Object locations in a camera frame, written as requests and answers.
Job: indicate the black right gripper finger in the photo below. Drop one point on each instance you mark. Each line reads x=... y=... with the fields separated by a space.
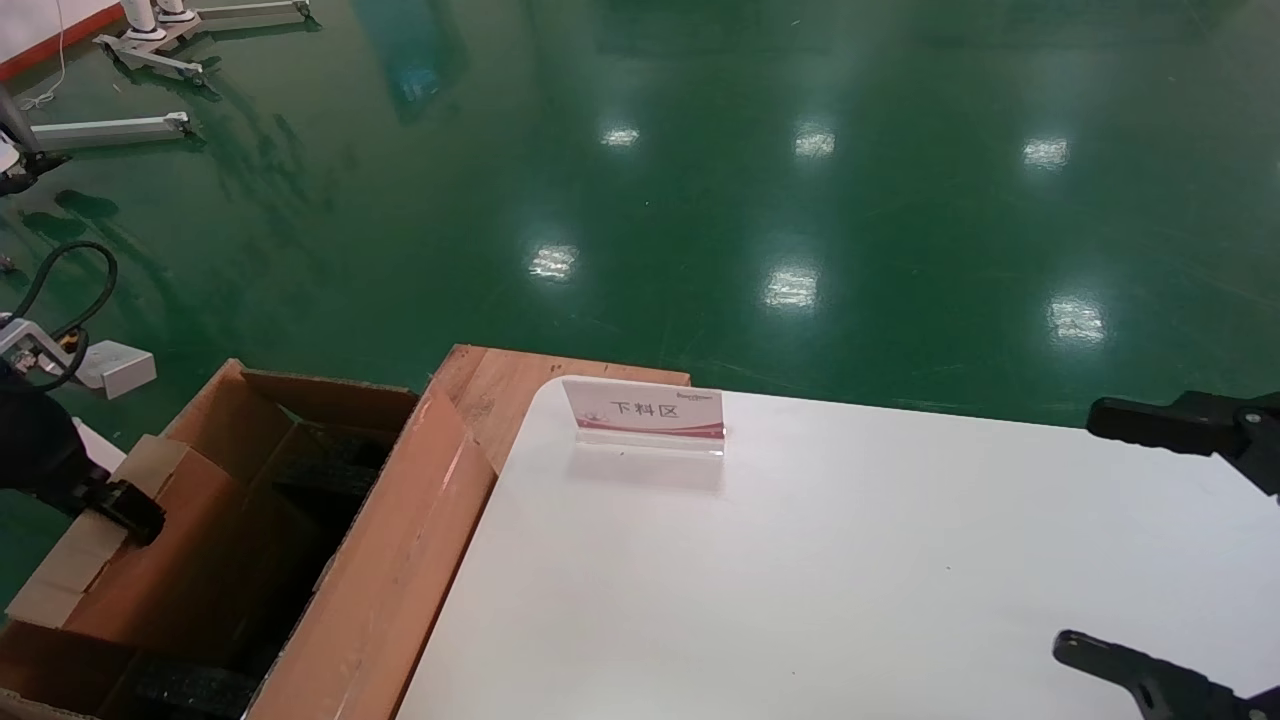
x=1170 y=425
x=1130 y=670

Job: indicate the gray wrist camera box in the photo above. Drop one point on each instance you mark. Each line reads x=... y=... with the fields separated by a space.
x=120 y=365

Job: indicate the white metal stand base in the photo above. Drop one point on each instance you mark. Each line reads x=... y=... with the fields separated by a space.
x=150 y=50

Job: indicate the black foam block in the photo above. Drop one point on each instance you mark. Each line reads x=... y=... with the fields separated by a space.
x=335 y=470
x=195 y=690

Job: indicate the white stand with metal legs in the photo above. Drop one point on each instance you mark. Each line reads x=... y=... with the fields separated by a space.
x=250 y=10

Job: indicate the brown wooden board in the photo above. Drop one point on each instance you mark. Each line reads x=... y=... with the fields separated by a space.
x=520 y=385

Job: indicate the gray metal camera bracket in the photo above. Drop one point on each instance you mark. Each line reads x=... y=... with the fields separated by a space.
x=35 y=345

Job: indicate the large cardboard box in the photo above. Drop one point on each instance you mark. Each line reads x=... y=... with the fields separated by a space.
x=400 y=560

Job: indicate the acrylic sign with Chinese text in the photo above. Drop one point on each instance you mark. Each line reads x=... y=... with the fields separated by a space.
x=645 y=410

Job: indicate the gray metal stand leg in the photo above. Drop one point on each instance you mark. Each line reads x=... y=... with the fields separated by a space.
x=120 y=128

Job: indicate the small cardboard box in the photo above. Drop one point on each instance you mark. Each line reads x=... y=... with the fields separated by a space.
x=160 y=560

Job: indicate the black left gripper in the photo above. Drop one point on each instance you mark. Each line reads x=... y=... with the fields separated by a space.
x=35 y=445

